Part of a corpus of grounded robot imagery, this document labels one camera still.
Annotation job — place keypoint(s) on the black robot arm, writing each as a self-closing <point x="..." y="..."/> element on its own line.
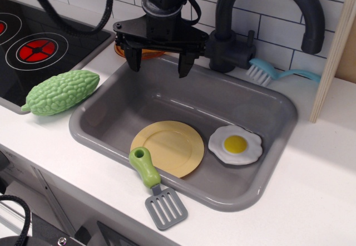
<point x="169" y="8"/>

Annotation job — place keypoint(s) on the green toy bitter melon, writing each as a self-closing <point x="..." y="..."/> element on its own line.
<point x="60" y="93"/>

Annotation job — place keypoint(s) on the grey sink basin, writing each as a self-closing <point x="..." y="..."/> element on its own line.
<point x="128" y="101"/>

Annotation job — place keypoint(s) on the black toy stove top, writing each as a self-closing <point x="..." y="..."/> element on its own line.
<point x="34" y="48"/>

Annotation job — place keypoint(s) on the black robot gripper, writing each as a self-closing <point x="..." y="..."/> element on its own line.
<point x="171" y="34"/>

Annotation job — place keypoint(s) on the black faucet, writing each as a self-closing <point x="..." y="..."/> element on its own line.
<point x="226" y="52"/>

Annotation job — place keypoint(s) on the toy fried egg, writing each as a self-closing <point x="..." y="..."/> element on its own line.
<point x="235" y="146"/>

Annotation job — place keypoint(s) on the wooden side panel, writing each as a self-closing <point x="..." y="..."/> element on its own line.
<point x="334" y="56"/>

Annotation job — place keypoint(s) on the yellow plate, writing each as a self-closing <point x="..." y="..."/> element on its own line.
<point x="175" y="147"/>

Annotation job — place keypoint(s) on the light blue dish brush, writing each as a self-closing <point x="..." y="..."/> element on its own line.
<point x="263" y="72"/>

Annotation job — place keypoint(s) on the green handled grey spatula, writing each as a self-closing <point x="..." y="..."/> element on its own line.
<point x="164" y="205"/>

